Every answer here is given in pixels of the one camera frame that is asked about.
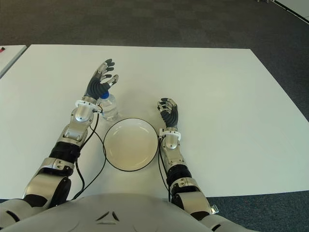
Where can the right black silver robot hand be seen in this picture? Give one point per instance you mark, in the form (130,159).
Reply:
(171,117)

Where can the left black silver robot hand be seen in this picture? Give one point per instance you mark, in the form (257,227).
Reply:
(96,88)

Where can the clear water bottle blue cap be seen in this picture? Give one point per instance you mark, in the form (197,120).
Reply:
(109,108)

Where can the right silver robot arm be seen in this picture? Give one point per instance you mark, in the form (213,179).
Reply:
(178,166)

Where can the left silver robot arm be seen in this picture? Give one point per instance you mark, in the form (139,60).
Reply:
(72,130)

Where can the white plate black rim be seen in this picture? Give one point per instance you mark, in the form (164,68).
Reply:
(131,144)

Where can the white side table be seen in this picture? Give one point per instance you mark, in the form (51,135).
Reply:
(9,60)

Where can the grey robot torso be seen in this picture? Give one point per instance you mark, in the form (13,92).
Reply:
(108,212)

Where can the white board panel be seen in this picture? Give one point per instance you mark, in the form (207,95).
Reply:
(294,9)

